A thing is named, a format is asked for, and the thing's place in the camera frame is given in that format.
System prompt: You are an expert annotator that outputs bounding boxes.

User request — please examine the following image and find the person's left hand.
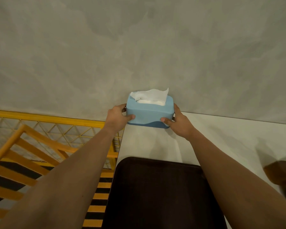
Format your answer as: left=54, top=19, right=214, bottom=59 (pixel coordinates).
left=103, top=103, right=136, bottom=136

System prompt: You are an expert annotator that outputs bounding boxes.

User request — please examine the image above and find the yellow metal railing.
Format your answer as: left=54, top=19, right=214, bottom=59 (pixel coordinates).
left=0, top=124, right=119, bottom=229

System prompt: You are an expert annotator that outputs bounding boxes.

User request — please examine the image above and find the dark brown tray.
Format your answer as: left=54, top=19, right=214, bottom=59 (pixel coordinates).
left=102, top=157, right=227, bottom=229

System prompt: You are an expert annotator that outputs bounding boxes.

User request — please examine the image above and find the person's right hand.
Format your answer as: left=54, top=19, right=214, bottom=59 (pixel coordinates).
left=160, top=103, right=197, bottom=141

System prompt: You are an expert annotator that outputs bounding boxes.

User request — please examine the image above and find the brown wooden object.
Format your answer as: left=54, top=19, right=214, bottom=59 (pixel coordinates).
left=263, top=160, right=286, bottom=187

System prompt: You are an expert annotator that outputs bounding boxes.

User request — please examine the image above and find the blue tissue box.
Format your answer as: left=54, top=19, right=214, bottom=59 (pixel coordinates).
left=126, top=92, right=175, bottom=129

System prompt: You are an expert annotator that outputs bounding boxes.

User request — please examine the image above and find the person's left forearm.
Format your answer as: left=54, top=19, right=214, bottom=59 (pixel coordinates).
left=0, top=126, right=118, bottom=229

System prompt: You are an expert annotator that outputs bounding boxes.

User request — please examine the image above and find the yellow mesh fence panel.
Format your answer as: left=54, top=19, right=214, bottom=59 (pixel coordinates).
left=0, top=109, right=124, bottom=170

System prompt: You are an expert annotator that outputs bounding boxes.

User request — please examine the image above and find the person's right forearm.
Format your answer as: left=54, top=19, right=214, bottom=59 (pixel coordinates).
left=186, top=129, right=286, bottom=229

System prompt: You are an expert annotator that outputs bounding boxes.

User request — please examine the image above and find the white tissue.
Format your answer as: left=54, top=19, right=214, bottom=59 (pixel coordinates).
left=130, top=88, right=169, bottom=103

